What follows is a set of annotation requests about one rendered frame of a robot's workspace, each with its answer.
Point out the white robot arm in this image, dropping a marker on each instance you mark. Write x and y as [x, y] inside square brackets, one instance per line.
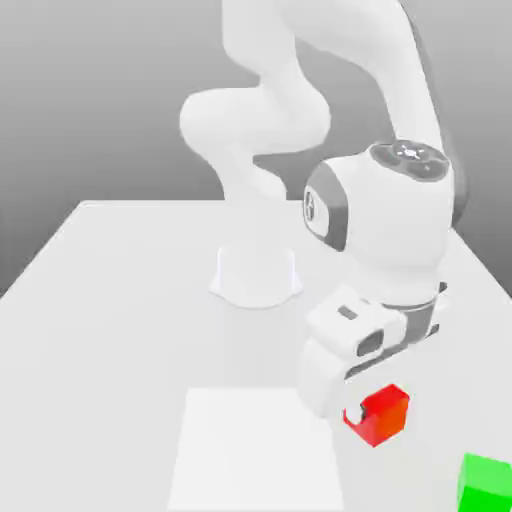
[384, 224]

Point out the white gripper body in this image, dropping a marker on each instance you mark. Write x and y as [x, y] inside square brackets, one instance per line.
[320, 380]

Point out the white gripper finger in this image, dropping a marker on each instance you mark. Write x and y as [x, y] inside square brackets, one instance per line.
[353, 416]

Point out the small red cube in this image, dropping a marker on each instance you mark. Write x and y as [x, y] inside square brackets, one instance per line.
[384, 420]

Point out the small green cube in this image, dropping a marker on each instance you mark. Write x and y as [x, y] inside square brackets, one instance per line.
[486, 486]

